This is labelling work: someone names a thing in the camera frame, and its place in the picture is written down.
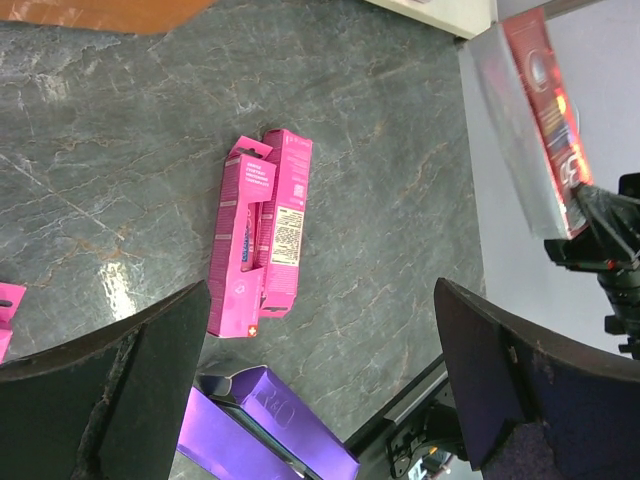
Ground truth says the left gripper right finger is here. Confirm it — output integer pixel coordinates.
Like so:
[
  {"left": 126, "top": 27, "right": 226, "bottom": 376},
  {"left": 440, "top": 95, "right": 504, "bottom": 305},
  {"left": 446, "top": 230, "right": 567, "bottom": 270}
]
[{"left": 434, "top": 278, "right": 639, "bottom": 479}]

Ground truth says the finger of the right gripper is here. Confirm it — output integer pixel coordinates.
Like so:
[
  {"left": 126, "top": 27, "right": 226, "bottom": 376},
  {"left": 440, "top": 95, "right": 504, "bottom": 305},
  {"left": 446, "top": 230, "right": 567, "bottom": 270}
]
[{"left": 573, "top": 183, "right": 639, "bottom": 260}]

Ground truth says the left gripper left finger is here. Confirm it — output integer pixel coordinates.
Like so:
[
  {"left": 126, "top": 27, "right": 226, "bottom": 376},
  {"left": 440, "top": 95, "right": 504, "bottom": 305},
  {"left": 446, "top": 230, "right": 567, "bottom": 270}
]
[{"left": 1, "top": 281, "right": 210, "bottom": 479}]

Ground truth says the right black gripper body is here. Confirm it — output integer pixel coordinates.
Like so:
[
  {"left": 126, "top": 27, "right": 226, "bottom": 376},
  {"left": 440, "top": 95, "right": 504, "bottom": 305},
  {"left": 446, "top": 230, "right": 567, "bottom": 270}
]
[{"left": 544, "top": 173, "right": 639, "bottom": 360}]

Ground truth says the red 3D toothpaste box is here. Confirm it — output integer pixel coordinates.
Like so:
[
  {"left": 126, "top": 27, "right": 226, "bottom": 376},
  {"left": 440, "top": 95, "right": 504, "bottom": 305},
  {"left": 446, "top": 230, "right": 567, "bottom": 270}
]
[{"left": 467, "top": 7, "right": 593, "bottom": 240}]

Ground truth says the purple toothpaste box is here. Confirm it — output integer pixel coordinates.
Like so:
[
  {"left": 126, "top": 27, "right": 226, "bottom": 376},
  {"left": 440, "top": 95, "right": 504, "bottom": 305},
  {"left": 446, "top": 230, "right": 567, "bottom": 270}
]
[
  {"left": 197, "top": 362, "right": 360, "bottom": 480},
  {"left": 177, "top": 388, "right": 299, "bottom": 480}
]

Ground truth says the pink labelled toothpaste box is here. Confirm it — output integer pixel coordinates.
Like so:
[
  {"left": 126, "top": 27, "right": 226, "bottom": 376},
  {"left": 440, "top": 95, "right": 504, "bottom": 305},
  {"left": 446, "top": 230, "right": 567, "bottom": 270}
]
[{"left": 256, "top": 129, "right": 313, "bottom": 318}]

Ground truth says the white two-tier shelf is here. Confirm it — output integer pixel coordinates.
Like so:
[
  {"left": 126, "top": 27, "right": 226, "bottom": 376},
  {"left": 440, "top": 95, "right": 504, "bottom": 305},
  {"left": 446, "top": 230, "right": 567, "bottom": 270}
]
[{"left": 368, "top": 0, "right": 498, "bottom": 40}]

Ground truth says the orange plastic basket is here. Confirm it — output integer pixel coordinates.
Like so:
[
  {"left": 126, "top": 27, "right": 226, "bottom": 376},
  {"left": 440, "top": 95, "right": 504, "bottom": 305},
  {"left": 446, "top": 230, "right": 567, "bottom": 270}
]
[{"left": 1, "top": 0, "right": 215, "bottom": 35}]

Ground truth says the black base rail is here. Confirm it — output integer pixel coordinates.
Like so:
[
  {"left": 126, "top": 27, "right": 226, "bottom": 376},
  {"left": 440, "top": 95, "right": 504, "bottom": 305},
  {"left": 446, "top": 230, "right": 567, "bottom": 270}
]
[{"left": 346, "top": 355, "right": 468, "bottom": 480}]

